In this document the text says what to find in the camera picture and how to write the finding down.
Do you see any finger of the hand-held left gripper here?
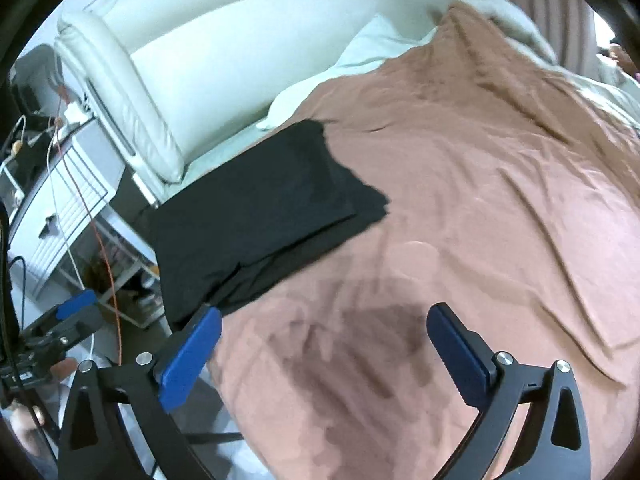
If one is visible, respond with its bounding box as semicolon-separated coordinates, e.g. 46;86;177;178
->
22;288;107;350

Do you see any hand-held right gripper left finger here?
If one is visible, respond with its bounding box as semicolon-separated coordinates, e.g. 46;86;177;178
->
57;303;223;480

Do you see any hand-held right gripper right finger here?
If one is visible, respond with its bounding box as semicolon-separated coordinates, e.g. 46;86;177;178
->
426;302;594;480

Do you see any black jacket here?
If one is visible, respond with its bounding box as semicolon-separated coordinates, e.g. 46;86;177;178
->
144;119;392;332

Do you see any person's left hand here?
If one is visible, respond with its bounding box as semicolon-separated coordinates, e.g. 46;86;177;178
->
10;359;74;450

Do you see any white drawer cabinet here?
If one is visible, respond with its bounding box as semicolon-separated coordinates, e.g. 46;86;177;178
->
9;119;127;302

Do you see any brown blanket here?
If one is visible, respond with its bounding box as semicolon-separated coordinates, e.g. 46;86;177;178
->
206;0;640;480

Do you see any cream padded headboard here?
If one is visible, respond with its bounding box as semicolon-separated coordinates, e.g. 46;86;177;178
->
54;0;452;187

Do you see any light green pillow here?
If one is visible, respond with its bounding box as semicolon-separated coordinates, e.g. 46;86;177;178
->
256;14;437;132

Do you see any grey plush toy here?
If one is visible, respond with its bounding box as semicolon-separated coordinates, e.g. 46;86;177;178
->
429;0;559;67

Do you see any pink curtain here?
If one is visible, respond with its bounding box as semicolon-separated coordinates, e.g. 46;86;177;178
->
474;0;602;69

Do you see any orange cable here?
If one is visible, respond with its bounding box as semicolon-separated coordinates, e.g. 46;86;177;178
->
54;84;124;367

